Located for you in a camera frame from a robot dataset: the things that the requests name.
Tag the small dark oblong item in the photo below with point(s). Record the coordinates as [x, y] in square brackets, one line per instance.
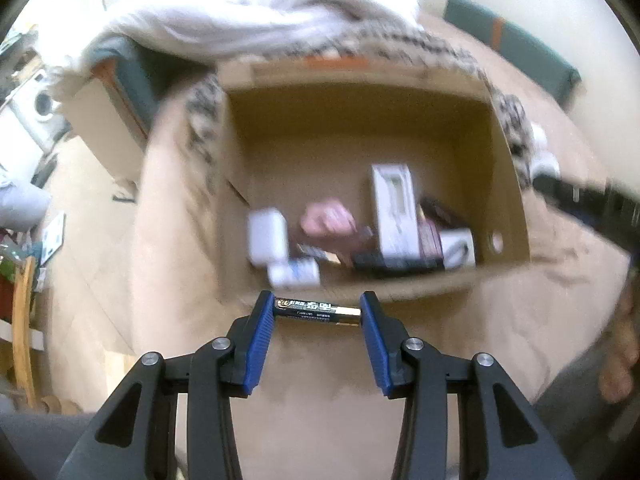
[320, 254]

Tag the black gold battery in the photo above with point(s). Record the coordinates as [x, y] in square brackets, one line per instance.
[315, 311]

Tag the person's leg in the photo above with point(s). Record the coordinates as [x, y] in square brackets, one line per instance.
[40, 440]
[575, 410]

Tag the white earbud case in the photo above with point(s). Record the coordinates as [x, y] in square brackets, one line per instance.
[267, 237]

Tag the black patterned cream blanket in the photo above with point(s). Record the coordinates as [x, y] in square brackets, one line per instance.
[400, 45]

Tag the person's right leg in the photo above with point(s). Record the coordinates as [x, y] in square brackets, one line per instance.
[575, 410]

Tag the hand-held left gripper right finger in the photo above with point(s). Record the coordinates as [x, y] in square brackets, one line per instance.
[375, 345]

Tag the teal padded bed end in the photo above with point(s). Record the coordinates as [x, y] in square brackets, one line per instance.
[135, 80]

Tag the brown cardboard box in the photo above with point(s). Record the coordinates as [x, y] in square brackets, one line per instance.
[350, 140]

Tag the black oblong item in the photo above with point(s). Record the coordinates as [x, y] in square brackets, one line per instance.
[395, 263]

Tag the grey stuffed bag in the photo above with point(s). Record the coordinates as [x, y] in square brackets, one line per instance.
[22, 202]

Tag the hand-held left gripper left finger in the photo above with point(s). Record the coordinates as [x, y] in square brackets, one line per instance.
[260, 340]

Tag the white washing machine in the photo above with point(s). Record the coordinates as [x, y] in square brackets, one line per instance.
[42, 105]

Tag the white rectangular device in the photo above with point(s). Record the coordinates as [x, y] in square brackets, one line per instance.
[395, 230]

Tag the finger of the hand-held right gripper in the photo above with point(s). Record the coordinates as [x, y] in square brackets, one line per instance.
[570, 197]

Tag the yellow wooden rack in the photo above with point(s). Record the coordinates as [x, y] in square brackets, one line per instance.
[22, 320]

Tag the person's right hand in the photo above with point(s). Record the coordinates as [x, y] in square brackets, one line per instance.
[617, 360]

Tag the person's left leg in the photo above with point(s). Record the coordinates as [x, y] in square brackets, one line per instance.
[40, 440]

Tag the pink foot-shaped toy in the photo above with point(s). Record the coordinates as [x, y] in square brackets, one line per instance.
[325, 217]

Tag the white bathroom scale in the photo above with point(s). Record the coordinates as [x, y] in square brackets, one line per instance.
[54, 237]

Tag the white charger plug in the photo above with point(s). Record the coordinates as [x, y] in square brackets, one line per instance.
[457, 249]

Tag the white pill bottle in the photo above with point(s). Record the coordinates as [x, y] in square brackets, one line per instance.
[295, 272]

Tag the white duvet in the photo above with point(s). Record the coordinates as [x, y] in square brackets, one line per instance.
[225, 25]

